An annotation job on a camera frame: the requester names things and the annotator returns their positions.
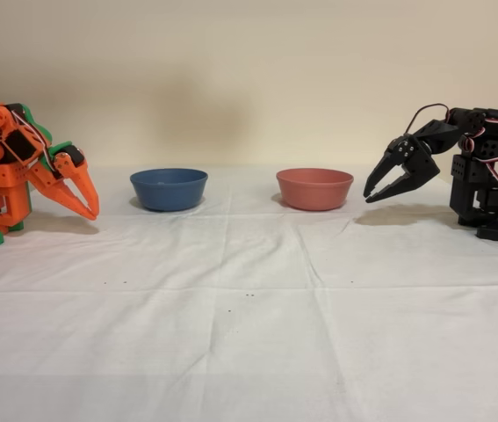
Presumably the pink bowl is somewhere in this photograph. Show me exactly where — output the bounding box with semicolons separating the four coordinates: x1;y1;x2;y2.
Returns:
275;168;355;213

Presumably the blue bowl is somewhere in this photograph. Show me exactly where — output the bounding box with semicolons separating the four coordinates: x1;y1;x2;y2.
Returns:
129;168;209;213

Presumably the white tablecloth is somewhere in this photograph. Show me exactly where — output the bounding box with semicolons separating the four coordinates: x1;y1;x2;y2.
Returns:
0;164;498;422

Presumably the orange arm servo cable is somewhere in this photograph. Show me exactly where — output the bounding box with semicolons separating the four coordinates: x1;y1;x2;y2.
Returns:
0;109;56;177

